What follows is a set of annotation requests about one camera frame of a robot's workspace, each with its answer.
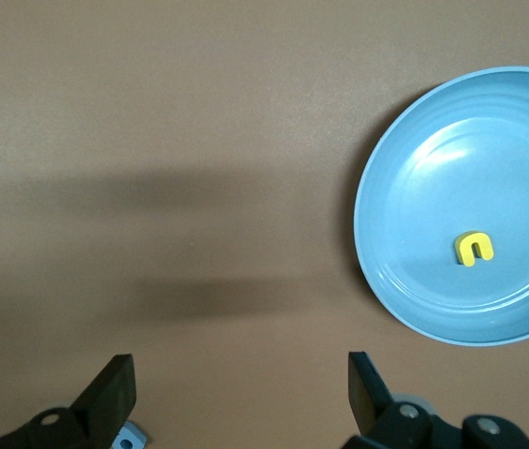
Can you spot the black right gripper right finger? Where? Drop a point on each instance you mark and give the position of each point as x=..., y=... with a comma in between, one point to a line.
x=367, y=397

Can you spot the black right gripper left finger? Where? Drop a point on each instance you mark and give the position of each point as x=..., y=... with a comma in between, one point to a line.
x=100, y=402

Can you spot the yellow lowercase letter n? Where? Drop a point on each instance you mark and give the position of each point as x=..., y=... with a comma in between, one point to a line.
x=463, y=252

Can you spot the blue plate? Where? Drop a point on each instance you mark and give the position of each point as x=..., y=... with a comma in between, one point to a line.
x=432, y=163

